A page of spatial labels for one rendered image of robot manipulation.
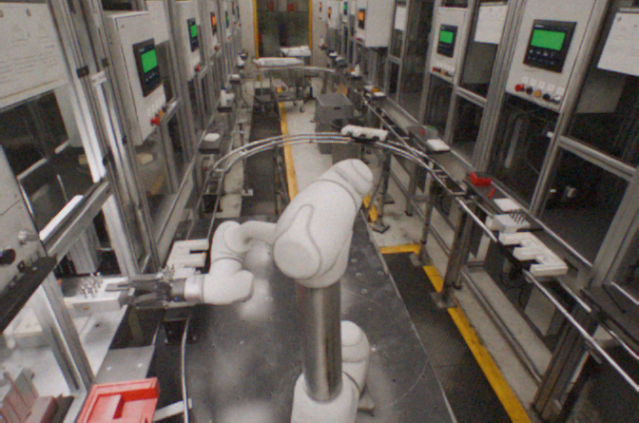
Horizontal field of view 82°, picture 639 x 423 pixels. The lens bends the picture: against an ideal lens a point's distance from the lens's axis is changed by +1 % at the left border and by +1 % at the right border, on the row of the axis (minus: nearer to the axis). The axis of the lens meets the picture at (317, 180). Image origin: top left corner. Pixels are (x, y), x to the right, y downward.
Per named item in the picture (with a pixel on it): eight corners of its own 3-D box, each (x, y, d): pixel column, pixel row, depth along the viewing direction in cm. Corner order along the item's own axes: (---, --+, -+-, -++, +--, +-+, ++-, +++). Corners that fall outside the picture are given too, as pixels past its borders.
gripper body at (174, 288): (190, 291, 121) (161, 293, 120) (187, 271, 117) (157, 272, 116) (186, 308, 114) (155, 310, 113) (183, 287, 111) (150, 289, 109)
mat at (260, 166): (304, 231, 324) (304, 230, 323) (237, 236, 317) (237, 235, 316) (280, 86, 841) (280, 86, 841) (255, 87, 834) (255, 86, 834)
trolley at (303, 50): (315, 98, 753) (315, 48, 709) (287, 99, 739) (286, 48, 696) (305, 88, 826) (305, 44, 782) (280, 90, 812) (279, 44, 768)
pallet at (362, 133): (340, 140, 307) (341, 128, 303) (346, 135, 319) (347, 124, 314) (382, 147, 294) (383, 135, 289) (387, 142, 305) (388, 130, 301)
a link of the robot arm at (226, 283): (206, 311, 117) (210, 274, 126) (255, 308, 119) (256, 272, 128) (201, 296, 109) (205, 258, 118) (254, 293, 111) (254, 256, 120)
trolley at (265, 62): (261, 118, 625) (258, 59, 582) (252, 109, 671) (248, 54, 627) (308, 112, 659) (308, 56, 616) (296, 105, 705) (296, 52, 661)
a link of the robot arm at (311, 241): (360, 411, 110) (340, 495, 91) (310, 394, 115) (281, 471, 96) (364, 181, 76) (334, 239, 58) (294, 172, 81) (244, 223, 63)
